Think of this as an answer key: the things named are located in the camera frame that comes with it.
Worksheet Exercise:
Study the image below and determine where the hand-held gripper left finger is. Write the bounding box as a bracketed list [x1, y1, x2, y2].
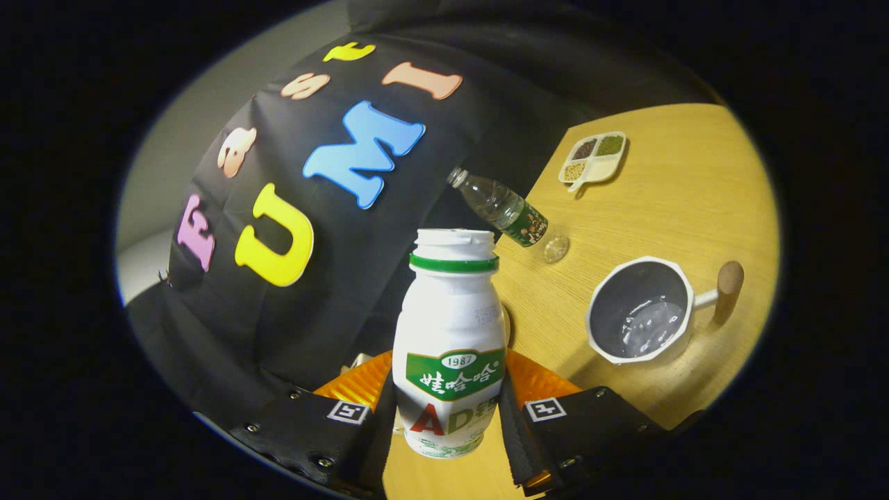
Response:
[226, 351, 398, 497]

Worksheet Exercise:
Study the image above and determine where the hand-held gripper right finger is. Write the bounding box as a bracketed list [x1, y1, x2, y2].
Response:
[497, 349, 672, 496]

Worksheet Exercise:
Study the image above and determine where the white cup wooden handle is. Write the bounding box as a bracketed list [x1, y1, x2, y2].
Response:
[587, 256, 745, 366]

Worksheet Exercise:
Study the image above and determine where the white juice bottle green label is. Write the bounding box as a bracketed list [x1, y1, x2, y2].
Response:
[392, 229, 506, 460]

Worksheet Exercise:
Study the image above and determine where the clear plastic water bottle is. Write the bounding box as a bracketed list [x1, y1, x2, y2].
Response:
[447, 167, 570, 265]

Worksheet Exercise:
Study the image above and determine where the black backdrop cloth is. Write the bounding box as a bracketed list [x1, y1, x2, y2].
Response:
[125, 0, 730, 431]

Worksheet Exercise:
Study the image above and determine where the wooden table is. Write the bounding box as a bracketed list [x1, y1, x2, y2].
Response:
[382, 103, 780, 500]

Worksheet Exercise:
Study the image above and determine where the cream divided dish with beans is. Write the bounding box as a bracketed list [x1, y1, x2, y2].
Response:
[558, 131, 627, 193]

